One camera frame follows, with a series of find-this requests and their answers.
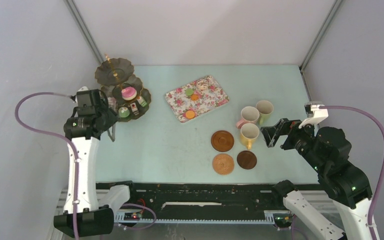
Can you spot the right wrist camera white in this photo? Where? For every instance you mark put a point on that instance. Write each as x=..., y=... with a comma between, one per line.
x=315, y=113

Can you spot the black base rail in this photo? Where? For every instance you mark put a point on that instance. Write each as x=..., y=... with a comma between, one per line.
x=200, y=203

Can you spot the yellow mug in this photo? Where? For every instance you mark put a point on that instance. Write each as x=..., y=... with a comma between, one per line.
x=249, y=133

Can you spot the pink frosted donut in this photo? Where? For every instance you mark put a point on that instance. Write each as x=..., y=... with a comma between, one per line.
x=129, y=93

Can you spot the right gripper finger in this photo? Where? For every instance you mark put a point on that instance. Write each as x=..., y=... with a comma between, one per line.
x=270, y=135
x=282, y=127

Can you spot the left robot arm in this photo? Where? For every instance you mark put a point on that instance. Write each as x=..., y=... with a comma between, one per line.
x=84, y=214

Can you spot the orange round biscuit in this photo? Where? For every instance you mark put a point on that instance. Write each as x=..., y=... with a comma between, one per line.
x=190, y=114

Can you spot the woven rattan coaster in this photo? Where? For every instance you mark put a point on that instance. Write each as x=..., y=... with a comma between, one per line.
x=223, y=164

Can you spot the white chocolate-drizzled donut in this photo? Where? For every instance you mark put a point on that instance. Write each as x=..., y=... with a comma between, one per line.
x=112, y=102
x=202, y=84

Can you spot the metal serving tongs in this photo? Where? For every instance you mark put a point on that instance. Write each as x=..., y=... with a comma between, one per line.
x=111, y=132

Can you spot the green macaron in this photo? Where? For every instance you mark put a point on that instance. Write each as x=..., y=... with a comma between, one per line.
x=189, y=91

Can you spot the small orange macaron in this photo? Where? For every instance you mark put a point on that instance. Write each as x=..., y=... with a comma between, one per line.
x=194, y=97

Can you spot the green round cake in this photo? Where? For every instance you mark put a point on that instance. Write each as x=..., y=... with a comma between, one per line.
x=123, y=112

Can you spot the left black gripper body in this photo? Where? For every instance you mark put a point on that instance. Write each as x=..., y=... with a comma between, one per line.
x=109, y=116

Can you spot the light brown wooden coaster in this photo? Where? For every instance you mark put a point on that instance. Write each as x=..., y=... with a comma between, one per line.
x=222, y=141

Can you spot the chocolate cake slice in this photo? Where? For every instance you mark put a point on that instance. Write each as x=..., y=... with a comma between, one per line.
x=134, y=109

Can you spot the green layered cake slice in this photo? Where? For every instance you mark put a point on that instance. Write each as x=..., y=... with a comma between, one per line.
x=141, y=101

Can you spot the floral rectangular tray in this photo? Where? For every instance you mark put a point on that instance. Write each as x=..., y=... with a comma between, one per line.
x=210, y=99

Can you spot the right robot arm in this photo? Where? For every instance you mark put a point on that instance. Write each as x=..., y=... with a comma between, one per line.
x=327, y=152

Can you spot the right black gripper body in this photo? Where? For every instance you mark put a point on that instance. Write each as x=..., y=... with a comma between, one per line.
x=300, y=138

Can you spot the dark brown wooden coaster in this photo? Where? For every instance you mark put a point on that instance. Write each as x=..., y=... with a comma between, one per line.
x=246, y=160

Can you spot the green mug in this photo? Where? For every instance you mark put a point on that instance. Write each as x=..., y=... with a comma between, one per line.
x=265, y=109

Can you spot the pink mug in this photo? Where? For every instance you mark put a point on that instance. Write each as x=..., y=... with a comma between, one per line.
x=248, y=114

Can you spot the three-tier dark dessert stand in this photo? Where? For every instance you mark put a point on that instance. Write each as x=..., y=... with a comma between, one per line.
x=113, y=75

